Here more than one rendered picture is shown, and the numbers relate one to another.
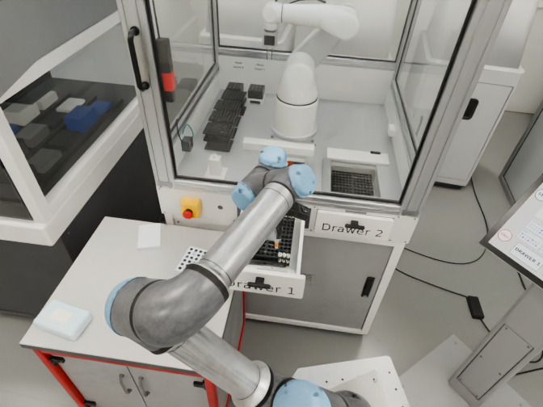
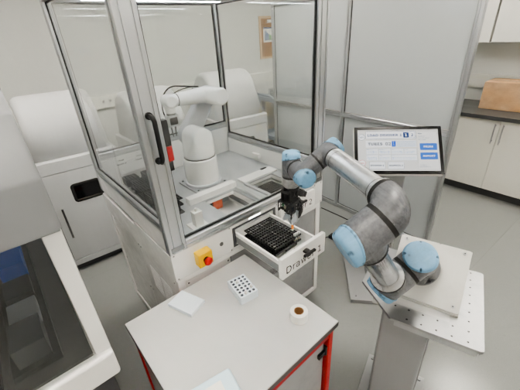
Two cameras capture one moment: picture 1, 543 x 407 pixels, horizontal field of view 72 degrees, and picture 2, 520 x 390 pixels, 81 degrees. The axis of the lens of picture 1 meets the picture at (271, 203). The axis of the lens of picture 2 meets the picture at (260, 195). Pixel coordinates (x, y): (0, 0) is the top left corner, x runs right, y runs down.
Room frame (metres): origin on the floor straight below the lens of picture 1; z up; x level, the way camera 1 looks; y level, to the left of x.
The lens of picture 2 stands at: (0.10, 0.92, 1.76)
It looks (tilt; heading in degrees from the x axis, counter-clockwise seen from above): 28 degrees down; 315
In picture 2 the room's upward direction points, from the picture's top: 4 degrees counter-clockwise
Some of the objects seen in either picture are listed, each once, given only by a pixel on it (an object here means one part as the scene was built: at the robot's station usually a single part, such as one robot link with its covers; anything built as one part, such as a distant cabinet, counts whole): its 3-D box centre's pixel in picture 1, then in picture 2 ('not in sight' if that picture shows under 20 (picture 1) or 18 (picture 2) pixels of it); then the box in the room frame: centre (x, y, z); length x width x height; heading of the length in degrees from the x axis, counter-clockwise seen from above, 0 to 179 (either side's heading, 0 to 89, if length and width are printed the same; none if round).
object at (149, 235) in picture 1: (149, 236); (186, 302); (1.01, 0.49, 0.77); 0.13 x 0.09 x 0.02; 14
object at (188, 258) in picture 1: (193, 263); (242, 289); (0.87, 0.28, 0.78); 0.12 x 0.08 x 0.04; 165
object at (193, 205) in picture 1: (190, 207); (203, 257); (1.07, 0.32, 0.88); 0.07 x 0.05 x 0.07; 85
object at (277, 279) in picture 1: (260, 281); (302, 254); (0.74, 0.02, 0.87); 0.29 x 0.02 x 0.11; 85
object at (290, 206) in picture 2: not in sight; (289, 198); (0.83, 0.00, 1.13); 0.09 x 0.08 x 0.12; 95
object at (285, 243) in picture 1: (268, 238); (272, 237); (0.94, 0.00, 0.87); 0.22 x 0.18 x 0.06; 175
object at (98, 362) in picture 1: (165, 333); (237, 380); (0.80, 0.43, 0.38); 0.62 x 0.58 x 0.76; 85
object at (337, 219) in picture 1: (352, 225); (297, 205); (1.03, -0.32, 0.87); 0.29 x 0.02 x 0.11; 85
